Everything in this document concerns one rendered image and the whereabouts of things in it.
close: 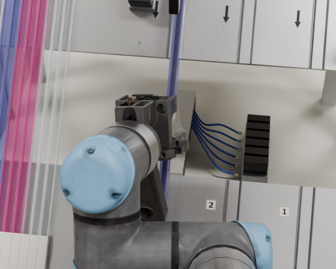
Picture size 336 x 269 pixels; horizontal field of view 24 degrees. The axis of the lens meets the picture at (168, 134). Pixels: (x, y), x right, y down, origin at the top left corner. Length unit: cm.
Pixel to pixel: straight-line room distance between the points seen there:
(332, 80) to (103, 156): 95
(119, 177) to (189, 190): 39
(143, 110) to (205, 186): 28
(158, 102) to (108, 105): 70
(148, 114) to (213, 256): 23
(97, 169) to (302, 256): 47
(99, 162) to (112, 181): 2
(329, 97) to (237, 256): 94
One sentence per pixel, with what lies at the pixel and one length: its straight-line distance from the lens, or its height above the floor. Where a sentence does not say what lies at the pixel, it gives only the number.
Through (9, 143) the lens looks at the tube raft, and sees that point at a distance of 122.
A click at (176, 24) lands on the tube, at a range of 114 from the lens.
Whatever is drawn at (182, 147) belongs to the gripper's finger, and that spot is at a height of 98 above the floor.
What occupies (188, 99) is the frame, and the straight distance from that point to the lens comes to 163.
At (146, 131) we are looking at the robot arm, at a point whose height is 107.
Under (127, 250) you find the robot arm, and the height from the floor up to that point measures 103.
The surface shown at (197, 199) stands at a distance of 118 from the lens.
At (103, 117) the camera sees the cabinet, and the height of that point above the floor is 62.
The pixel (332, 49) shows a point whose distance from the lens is 122.
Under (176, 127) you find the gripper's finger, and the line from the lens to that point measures 108.
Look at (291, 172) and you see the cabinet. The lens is 154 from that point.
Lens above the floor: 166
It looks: 40 degrees down
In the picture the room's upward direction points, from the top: straight up
